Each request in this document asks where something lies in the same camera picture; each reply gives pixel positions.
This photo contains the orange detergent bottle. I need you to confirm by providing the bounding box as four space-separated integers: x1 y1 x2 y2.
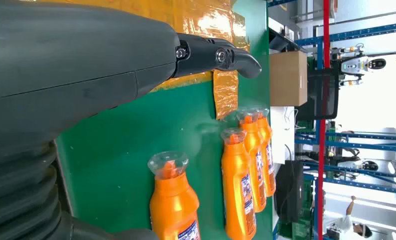
147 151 201 240
236 110 267 214
254 107 277 198
220 128 257 240

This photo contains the green top table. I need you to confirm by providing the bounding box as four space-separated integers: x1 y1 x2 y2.
55 0 272 240

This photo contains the yellow taped sheet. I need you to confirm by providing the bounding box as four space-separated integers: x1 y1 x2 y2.
35 0 250 121

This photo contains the brown cardboard box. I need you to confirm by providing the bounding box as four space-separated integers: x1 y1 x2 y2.
270 50 308 108

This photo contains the red metal pole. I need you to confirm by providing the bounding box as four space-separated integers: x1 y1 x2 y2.
317 0 332 240

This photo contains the blue metal shelving rack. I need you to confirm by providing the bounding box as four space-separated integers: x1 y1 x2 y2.
294 20 396 196

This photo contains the white humanoid robot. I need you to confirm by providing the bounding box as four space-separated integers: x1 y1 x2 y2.
330 42 387 88

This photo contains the person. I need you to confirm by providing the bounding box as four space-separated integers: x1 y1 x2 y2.
328 195 373 240

